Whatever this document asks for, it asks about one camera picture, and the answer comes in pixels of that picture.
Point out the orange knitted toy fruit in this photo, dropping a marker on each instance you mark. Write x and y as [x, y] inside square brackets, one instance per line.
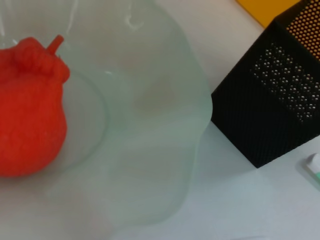
[30, 112]

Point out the green utility knife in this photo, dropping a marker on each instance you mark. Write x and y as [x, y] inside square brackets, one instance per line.
[313, 162]

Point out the black mesh pen holder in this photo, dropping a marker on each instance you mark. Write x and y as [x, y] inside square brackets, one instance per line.
[250, 112]

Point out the pale green glass bowl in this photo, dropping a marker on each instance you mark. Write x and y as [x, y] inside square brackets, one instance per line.
[150, 125]

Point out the yellow plastic bin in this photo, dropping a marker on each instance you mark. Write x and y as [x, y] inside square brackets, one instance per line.
[257, 10]

